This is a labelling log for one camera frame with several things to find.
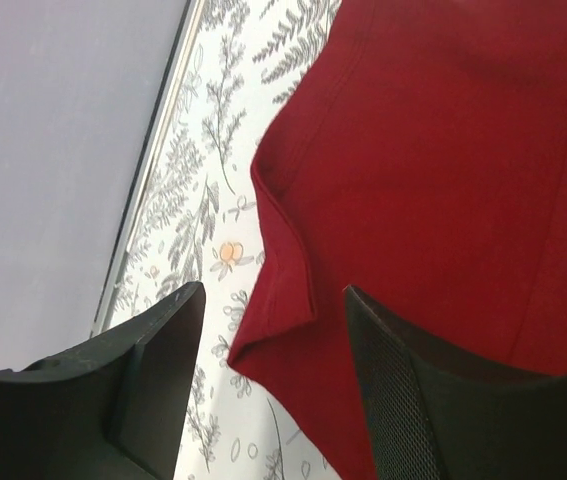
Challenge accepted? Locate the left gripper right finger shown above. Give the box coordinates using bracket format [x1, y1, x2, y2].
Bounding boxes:
[346, 286, 567, 480]

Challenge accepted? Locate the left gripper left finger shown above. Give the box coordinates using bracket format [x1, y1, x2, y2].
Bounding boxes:
[0, 282, 206, 480]

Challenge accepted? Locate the red t shirt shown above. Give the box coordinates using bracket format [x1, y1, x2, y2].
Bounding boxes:
[228, 1, 567, 479]

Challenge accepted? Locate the floral patterned table mat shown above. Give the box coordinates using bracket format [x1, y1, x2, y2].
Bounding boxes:
[90, 0, 379, 480]

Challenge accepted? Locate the aluminium frame rail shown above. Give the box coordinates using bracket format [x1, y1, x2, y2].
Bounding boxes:
[90, 1, 204, 336]

